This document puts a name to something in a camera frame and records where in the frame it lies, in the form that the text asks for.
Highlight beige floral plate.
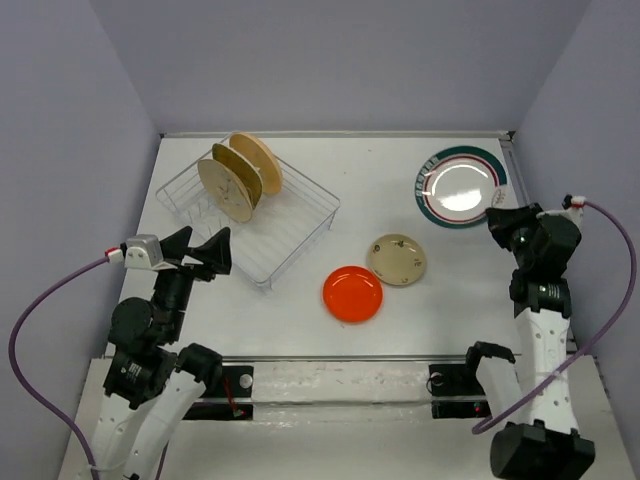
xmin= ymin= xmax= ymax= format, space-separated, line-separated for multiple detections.
xmin=197 ymin=159 xmax=253 ymax=223

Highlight white green-rimmed plate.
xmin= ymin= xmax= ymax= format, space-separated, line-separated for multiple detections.
xmin=413 ymin=145 xmax=509 ymax=229

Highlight white wire dish rack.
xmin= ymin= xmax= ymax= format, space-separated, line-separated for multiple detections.
xmin=156 ymin=147 xmax=340 ymax=287

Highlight woven bamboo tray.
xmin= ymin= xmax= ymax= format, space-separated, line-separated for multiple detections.
xmin=211 ymin=143 xmax=263 ymax=209

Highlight tan round plate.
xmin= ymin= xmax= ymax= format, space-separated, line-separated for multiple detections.
xmin=229 ymin=132 xmax=283 ymax=195

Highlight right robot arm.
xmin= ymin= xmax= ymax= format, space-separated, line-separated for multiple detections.
xmin=465 ymin=196 xmax=596 ymax=479

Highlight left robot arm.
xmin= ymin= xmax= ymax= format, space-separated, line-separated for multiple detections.
xmin=76 ymin=227 xmax=232 ymax=479

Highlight small cream plate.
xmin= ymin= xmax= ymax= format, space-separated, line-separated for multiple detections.
xmin=366 ymin=233 xmax=427 ymax=287

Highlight orange plate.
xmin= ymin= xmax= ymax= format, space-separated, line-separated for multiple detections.
xmin=322 ymin=265 xmax=384 ymax=324

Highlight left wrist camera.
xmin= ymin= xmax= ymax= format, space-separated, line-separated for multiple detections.
xmin=123 ymin=234 xmax=164 ymax=270

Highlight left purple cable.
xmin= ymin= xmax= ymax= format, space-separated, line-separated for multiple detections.
xmin=7 ymin=248 xmax=171 ymax=480

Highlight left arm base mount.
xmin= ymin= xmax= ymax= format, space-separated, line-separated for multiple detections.
xmin=183 ymin=364 xmax=254 ymax=421

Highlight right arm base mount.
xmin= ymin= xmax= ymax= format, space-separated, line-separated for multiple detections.
xmin=426 ymin=363 xmax=491 ymax=419

